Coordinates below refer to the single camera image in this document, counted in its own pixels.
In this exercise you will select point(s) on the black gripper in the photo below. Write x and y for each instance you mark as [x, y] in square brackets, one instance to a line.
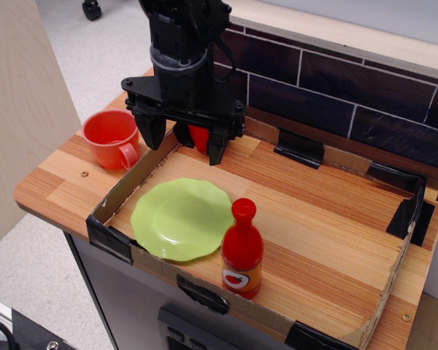
[185, 92]

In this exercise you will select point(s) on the red hot sauce bottle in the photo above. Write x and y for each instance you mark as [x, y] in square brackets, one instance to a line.
[242, 252]

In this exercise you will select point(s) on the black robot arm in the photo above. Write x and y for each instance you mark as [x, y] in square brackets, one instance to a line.
[187, 30]

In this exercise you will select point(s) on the red toy bell pepper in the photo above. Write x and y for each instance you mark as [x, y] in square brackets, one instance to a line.
[200, 137]

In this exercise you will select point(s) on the orange plastic cup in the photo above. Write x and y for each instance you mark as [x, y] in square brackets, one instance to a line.
[113, 138]

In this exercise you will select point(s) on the green plastic plate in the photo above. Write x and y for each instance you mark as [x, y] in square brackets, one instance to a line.
[182, 220]

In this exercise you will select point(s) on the black caster wheel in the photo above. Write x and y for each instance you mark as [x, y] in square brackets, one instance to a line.
[91, 9]

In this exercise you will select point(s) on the light wooden board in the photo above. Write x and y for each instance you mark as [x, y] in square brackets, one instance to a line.
[37, 114]

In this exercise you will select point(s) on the grey cabinet under table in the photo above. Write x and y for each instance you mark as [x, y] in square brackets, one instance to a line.
[140, 311]

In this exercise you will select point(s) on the dark tile backsplash panel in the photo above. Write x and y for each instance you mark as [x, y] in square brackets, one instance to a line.
[372, 90]

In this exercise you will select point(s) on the black metal base plate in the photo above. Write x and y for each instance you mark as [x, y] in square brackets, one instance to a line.
[30, 335]

